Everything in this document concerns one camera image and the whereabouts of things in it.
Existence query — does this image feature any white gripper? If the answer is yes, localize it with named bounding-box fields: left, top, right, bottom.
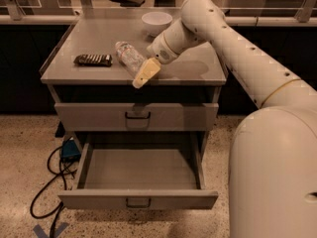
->
left=132, top=34, right=178, bottom=88

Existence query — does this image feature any clear plastic water bottle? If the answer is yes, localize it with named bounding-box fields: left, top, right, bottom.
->
left=115, top=41, right=146, bottom=76

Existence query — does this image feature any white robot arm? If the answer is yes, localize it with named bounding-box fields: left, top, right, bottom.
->
left=148, top=0, right=317, bottom=238

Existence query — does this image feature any grey metal drawer cabinet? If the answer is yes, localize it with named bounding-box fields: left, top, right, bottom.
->
left=42, top=8, right=226, bottom=149

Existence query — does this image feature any closed grey upper drawer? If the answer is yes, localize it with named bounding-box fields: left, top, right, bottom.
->
left=55, top=103, right=218, bottom=131

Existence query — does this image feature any open grey middle drawer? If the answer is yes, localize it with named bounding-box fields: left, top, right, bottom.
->
left=59, top=132, right=218, bottom=210

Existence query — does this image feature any white ceramic bowl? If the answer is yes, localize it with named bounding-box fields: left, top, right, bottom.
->
left=142, top=12, right=172, bottom=37

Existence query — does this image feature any dark striped snack bar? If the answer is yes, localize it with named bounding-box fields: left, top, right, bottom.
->
left=73, top=55, right=112, bottom=67

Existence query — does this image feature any black office chair seat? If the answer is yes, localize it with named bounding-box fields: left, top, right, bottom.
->
left=109, top=0, right=146, bottom=7

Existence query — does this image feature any blue power box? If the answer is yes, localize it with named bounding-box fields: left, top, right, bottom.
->
left=60, top=139, right=81, bottom=163

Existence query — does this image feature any blue tape floor marker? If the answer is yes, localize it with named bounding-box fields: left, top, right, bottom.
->
left=32, top=221, right=70, bottom=238

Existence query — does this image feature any black floor cable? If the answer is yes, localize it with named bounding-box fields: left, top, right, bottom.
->
left=29, top=145, right=79, bottom=238

